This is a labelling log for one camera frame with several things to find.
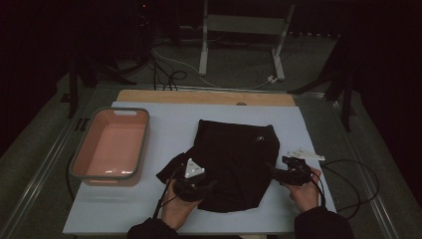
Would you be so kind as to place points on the black cloth garment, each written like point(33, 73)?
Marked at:
point(235, 156)

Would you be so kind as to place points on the dark equipment stand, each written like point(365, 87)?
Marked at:
point(143, 26)

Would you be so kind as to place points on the white plug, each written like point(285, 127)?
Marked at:
point(272, 79)

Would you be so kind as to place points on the person's right hand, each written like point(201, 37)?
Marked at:
point(307, 197)

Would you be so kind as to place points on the metal floor rail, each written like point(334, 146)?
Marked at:
point(298, 93)
point(373, 199)
point(48, 164)

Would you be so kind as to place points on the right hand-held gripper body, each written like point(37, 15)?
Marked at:
point(297, 176)

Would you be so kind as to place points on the white metal stand frame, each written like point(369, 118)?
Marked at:
point(245, 25)

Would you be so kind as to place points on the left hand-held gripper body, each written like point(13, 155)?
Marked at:
point(194, 169)

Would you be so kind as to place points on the white table mat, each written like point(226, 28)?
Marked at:
point(172, 132)

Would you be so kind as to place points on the pink plastic basket grey rim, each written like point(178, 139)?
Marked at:
point(112, 146)

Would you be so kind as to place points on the person's left hand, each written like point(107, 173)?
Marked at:
point(177, 210)

